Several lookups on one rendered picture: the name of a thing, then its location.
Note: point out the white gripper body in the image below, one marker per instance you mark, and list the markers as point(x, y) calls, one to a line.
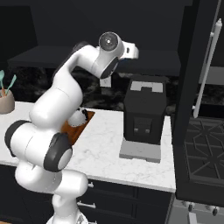
point(134, 51)

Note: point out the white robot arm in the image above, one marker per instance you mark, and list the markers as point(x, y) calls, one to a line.
point(58, 102)

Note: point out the black upper cabinet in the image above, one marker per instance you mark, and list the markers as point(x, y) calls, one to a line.
point(73, 26)

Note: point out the black glass cabinet door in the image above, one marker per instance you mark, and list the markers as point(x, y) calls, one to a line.
point(182, 122)

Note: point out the brown wooden tray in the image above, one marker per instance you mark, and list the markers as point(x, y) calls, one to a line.
point(78, 131)

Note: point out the dark lower cabinet front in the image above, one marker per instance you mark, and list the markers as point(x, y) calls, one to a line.
point(17, 198)
point(154, 207)

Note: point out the black coffee machine, grey base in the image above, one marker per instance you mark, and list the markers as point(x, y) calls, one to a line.
point(144, 112)

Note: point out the black gas hob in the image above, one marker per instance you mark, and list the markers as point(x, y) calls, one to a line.
point(205, 151)

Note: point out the teal spatula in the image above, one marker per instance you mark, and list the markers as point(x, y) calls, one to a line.
point(11, 82)
point(1, 76)

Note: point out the beige utensil pot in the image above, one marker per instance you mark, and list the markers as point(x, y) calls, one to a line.
point(6, 102)

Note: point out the dark drawer front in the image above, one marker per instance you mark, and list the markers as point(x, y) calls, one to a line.
point(116, 207)
point(116, 189)

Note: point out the dark stove knob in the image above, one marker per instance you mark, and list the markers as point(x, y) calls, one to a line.
point(215, 211)
point(190, 207)

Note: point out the grey stove front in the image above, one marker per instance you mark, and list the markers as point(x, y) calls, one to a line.
point(178, 214)

